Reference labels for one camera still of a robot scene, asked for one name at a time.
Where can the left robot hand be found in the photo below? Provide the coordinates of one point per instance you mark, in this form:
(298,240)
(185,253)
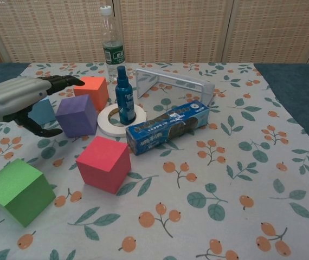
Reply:
(13,94)

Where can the purple foam block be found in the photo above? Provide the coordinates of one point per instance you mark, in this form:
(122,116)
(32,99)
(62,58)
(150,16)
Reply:
(76,116)

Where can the orange foam block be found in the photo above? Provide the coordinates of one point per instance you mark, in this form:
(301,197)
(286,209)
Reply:
(95,89)

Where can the green foam block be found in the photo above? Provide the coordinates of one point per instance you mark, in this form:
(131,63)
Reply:
(19,189)

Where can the pink foam block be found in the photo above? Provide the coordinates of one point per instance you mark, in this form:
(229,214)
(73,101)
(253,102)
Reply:
(100,157)

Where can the blue foam cube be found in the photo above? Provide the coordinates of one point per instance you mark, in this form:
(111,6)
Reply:
(44,111)

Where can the white tape roll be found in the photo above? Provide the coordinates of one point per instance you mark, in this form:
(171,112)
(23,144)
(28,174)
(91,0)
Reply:
(108,127)

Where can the clear plastic water bottle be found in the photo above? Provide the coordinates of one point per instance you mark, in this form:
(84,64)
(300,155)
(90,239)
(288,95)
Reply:
(113,54)

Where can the blue spray bottle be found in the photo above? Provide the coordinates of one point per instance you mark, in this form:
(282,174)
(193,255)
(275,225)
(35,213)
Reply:
(125,100)

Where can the blue cookie box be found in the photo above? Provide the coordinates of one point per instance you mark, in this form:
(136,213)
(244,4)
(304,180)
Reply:
(165,127)

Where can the white mesh basket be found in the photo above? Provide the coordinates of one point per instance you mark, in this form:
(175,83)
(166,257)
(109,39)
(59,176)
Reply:
(176,81)

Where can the bamboo folding screen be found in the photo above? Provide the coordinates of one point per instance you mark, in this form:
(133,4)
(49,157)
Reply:
(176,29)

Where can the floral tablecloth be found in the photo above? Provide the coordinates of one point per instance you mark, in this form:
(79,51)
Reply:
(187,173)

